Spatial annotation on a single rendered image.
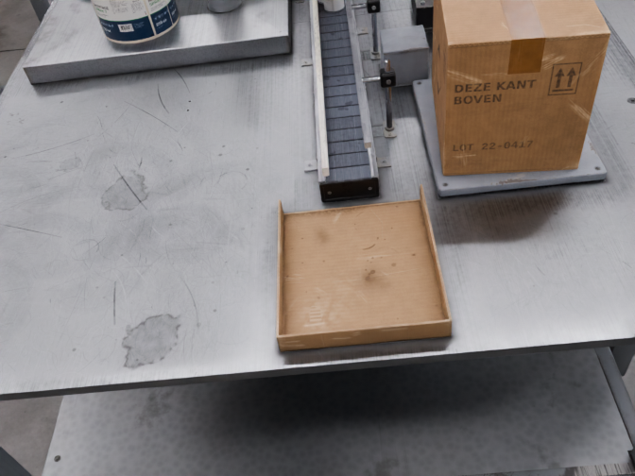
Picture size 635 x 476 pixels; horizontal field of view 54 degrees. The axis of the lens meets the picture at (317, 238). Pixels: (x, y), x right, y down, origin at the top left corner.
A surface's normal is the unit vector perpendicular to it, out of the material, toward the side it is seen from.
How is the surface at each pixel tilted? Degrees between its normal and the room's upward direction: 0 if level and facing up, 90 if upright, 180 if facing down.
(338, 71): 0
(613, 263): 0
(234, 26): 0
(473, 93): 90
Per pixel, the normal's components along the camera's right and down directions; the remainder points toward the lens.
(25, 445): -0.11, -0.68
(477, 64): -0.06, 0.73
